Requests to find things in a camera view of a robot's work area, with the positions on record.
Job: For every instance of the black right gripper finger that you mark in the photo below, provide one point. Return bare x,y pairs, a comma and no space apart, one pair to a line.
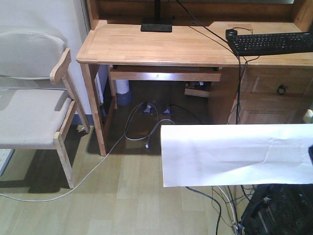
310,152

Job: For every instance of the white paper sheet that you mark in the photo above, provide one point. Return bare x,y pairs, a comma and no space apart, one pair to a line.
236,154

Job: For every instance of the wooden desk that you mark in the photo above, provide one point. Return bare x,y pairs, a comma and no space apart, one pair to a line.
276,89

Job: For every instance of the black computer tower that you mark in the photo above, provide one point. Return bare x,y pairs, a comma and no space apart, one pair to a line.
279,209

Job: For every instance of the black keyboard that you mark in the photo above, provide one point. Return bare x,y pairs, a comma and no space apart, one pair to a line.
269,44

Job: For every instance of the black computer monitor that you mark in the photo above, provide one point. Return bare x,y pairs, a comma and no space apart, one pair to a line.
156,23

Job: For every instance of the beige cushioned wooden chair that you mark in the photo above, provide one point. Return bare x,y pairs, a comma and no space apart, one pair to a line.
38,99

